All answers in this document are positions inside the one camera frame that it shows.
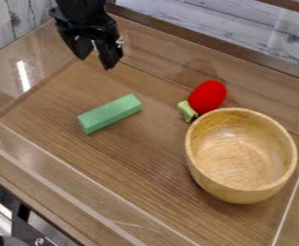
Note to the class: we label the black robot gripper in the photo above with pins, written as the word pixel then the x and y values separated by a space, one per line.
pixel 82 22

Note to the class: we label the red plush ball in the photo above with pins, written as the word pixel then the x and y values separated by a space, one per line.
pixel 208 96

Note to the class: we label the small green block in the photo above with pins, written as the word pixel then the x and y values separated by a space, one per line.
pixel 189 113

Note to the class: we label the light wooden bowl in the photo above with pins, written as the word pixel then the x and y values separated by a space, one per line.
pixel 241 155

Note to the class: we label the black table leg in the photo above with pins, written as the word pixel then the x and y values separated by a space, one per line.
pixel 21 217

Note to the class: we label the green rectangular block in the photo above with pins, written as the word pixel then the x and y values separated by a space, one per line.
pixel 110 113

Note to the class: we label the clear acrylic front barrier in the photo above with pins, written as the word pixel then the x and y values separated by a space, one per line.
pixel 81 207

